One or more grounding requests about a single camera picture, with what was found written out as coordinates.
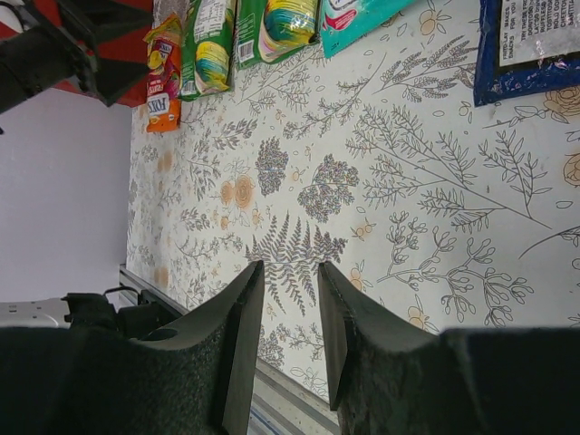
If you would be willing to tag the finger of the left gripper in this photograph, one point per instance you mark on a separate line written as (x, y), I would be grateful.
(94, 22)
(122, 71)

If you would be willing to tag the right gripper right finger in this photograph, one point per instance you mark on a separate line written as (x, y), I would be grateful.
(387, 376)

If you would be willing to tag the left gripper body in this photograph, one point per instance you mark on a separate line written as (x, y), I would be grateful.
(39, 58)

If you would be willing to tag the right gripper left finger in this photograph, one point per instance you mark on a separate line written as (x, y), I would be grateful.
(123, 371)

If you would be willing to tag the orange Fox's candy bag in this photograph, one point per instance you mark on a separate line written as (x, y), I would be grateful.
(164, 76)

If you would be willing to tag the green yellow snack bag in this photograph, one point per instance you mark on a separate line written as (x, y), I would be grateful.
(268, 31)

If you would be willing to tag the green white snack packet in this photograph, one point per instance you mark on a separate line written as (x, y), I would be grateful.
(344, 22)

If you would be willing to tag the blue chips bag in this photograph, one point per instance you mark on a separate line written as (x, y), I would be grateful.
(526, 47)

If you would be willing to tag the floral table mat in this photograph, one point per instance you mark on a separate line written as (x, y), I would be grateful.
(377, 160)

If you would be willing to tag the aluminium rail frame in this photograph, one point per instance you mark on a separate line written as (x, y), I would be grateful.
(199, 372)

